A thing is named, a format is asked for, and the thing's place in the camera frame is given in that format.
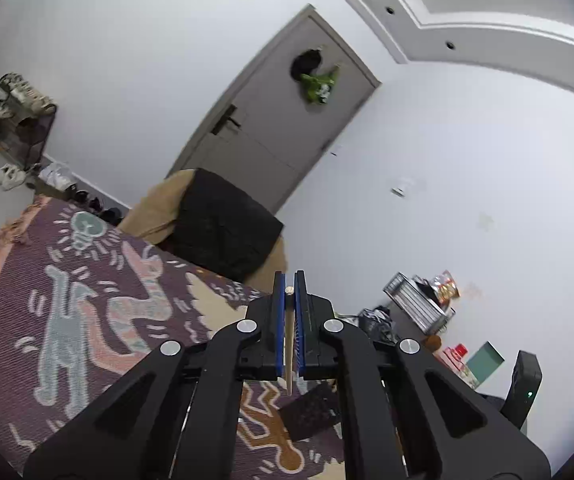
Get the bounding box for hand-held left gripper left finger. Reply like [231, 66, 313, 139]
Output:
[23, 271, 288, 480]

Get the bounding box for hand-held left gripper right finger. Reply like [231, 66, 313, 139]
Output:
[294, 270, 552, 480]

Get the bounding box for single slender wooden chopstick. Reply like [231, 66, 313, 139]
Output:
[283, 286, 298, 397]

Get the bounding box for black perforated utensil holder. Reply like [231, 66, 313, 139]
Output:
[279, 382, 343, 443]

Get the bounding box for snack packet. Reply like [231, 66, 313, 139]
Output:
[429, 270, 460, 303]

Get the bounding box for small red box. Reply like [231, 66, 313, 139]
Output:
[441, 342, 469, 366]

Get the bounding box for grey door with lock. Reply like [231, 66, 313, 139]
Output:
[167, 4, 383, 216]

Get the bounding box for black shoes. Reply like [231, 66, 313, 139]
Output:
[74, 190, 124, 226]

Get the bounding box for black box device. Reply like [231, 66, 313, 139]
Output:
[499, 351, 544, 431]

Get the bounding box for green plush toy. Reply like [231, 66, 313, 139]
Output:
[301, 64, 343, 106]

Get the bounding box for black hat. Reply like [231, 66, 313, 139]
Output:
[291, 47, 324, 81]

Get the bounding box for printed purple blanket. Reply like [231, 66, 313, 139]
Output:
[0, 195, 348, 480]

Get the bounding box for white plastic bag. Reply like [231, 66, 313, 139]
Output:
[37, 161, 75, 192]

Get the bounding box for white sneakers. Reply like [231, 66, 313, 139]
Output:
[0, 162, 28, 191]

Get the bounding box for black shoe rack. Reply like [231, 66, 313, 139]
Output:
[0, 72, 59, 171]

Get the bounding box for row of pale shoes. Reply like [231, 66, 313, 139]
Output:
[0, 74, 50, 111]

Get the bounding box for black wire basket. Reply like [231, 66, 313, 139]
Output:
[383, 272, 456, 336]

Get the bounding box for black door lock handle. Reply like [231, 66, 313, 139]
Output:
[211, 105, 242, 136]

